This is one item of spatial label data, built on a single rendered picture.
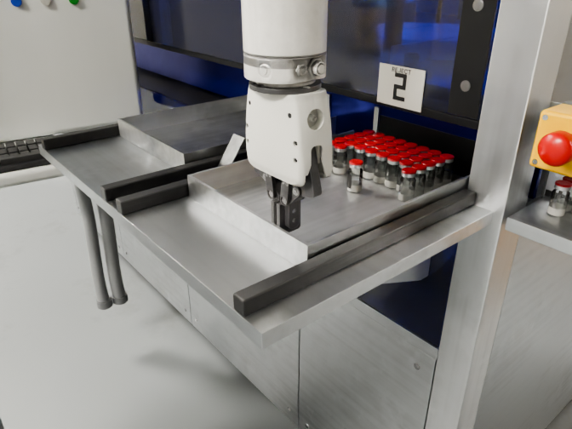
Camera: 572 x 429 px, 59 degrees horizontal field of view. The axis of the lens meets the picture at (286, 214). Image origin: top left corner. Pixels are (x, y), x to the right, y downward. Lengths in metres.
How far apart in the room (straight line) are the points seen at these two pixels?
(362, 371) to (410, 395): 0.12
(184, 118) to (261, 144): 0.57
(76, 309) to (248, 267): 1.58
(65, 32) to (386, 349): 1.01
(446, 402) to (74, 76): 1.09
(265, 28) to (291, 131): 0.10
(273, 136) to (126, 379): 1.33
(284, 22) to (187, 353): 1.45
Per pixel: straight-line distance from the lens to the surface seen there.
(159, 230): 0.67
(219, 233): 0.65
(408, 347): 0.96
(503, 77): 0.71
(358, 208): 0.70
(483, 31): 0.72
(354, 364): 1.10
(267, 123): 0.53
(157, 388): 1.71
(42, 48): 1.35
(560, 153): 0.65
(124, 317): 2.01
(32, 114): 1.37
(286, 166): 0.53
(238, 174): 0.78
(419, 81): 0.77
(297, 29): 0.49
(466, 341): 0.87
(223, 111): 1.16
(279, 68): 0.49
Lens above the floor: 1.19
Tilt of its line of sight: 27 degrees down
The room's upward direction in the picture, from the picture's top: straight up
